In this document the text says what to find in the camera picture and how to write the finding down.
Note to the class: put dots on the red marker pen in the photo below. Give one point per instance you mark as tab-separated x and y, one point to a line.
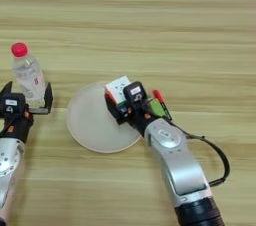
159	96

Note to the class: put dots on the green rectangular block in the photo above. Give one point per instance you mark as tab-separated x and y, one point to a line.
156	108

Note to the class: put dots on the clear bottle with red cap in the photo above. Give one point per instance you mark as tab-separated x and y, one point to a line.
28	73

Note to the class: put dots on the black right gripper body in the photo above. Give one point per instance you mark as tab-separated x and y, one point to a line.
140	118

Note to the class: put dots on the round white plate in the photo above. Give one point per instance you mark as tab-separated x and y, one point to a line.
93	126

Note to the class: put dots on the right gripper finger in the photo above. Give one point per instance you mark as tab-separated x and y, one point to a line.
116	111

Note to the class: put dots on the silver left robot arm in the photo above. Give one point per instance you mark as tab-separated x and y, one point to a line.
8	166

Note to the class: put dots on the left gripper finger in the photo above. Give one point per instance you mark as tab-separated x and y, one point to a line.
49	98
5	89

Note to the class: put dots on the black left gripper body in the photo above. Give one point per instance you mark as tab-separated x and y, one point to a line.
15	129

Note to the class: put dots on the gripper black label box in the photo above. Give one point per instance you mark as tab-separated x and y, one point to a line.
135	92
12	105

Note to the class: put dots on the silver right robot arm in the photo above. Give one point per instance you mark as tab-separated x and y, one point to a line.
181	163

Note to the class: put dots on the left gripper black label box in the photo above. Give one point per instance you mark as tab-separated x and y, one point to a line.
12	105

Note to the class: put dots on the colourful puzzle cube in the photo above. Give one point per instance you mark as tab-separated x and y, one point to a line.
116	88

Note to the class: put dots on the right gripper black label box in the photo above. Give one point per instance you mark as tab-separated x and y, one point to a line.
135	92

